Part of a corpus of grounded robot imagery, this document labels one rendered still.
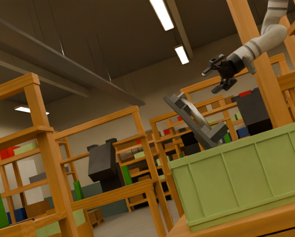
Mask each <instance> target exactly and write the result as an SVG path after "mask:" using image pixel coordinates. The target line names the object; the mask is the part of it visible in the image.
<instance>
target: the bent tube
mask: <svg viewBox="0 0 295 237"><path fill-rule="evenodd" d="M178 97H179V98H180V99H181V100H182V101H183V102H184V103H186V104H187V105H188V106H189V108H190V109H191V111H190V114H191V115H192V116H193V117H194V119H195V120H196V121H197V122H198V124H199V125H200V126H201V128H202V127H203V126H204V125H205V126H207V127H208V128H209V129H210V130H212V128H211V126H210V125H209V123H208V122H207V120H206V119H205V118H204V116H203V115H202V114H201V113H200V112H199V111H198V110H197V109H196V108H195V107H194V106H193V105H192V104H191V103H190V102H189V100H188V98H187V97H186V95H185V94H184V93H181V94H180V95H179V96H178ZM220 143H221V142H220V141H218V142H217V145H219V144H220Z"/></svg>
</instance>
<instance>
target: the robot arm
mask: <svg viewBox="0 0 295 237"><path fill-rule="evenodd" d="M287 7H288V0H269V1H268V8H267V13H266V16H265V18H264V21H263V24H262V28H261V36H260V37H256V38H253V39H251V40H250V41H248V42H247V43H246V44H245V45H243V46H242V47H240V48H238V49H237V50H235V51H234V52H233V53H231V54H230V55H229V56H228V57H227V58H226V59H225V56H224V55H223V54H219V55H217V56H216V57H214V58H213V59H211V60H209V67H208V68H207V69H205V70H204V71H203V73H202V76H204V77H206V76H207V75H208V74H210V73H211V72H212V70H218V73H219V75H220V77H221V82H220V84H219V85H218V86H216V87H215V88H214V89H212V93H213V94H216V93H218V92H219V91H220V90H222V89H224V90H225V91H227V90H229V89H230V88H231V87H232V86H233V85H234V84H235V83H236V82H237V80H236V79H235V78H234V75H235V74H237V73H239V72H240V71H242V70H243V69H245V68H247V69H248V71H249V72H250V73H251V74H252V75H254V74H255V73H256V72H257V70H256V68H255V66H254V63H253V61H254V60H255V59H257V58H258V57H259V56H260V55H261V54H262V53H264V52H266V51H268V50H270V49H272V48H274V47H276V46H278V45H279V44H281V43H282V42H283V41H284V40H285V38H286V37H287V29H286V27H285V26H283V25H281V24H279V21H280V19H281V18H282V17H284V16H285V15H286V13H287ZM220 61H221V63H220V64H217V63H218V62H220Z"/></svg>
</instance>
